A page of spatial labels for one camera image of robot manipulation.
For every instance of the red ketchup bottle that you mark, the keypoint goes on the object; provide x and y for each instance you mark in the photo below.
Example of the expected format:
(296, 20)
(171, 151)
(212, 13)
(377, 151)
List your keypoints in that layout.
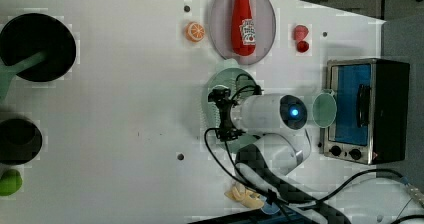
(243, 37)

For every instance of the mint green oval strainer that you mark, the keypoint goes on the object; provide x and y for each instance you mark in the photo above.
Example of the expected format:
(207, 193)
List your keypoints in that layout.
(242, 85)

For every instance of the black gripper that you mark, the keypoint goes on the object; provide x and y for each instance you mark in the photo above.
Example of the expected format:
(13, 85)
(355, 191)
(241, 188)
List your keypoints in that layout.
(226, 130)

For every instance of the red strawberry toy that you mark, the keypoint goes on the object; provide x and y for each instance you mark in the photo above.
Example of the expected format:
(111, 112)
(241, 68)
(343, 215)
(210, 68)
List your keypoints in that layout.
(302, 46)

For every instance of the mint green cup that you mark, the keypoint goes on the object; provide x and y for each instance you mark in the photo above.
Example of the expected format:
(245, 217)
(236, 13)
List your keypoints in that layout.
(324, 108)

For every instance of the black round pan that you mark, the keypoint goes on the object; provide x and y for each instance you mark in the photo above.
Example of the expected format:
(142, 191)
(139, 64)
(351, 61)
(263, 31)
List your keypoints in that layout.
(35, 47)

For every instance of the green round toy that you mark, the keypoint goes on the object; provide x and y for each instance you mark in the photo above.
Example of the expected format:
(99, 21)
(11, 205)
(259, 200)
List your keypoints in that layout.
(10, 182)

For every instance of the black toaster oven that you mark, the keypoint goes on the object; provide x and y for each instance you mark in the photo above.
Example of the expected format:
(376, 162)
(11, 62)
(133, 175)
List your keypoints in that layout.
(372, 108)

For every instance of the grey oval plate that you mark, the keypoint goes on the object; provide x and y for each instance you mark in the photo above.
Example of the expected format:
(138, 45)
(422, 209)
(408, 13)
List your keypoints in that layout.
(220, 15)

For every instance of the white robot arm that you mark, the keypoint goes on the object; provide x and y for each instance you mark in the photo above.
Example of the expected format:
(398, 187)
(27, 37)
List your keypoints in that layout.
(273, 119)

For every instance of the blue bowl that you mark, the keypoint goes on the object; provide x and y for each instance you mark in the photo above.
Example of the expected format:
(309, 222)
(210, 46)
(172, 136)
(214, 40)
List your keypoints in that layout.
(269, 209)

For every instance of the black cylinder cup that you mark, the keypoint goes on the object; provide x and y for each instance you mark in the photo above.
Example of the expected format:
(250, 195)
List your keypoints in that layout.
(20, 141)

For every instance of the pink strawberry toy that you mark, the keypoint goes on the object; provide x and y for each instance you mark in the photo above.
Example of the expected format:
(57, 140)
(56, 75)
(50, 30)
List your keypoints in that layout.
(300, 32)

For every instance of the orange slice toy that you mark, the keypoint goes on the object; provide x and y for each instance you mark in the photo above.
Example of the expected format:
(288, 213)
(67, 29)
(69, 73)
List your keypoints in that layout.
(194, 32)

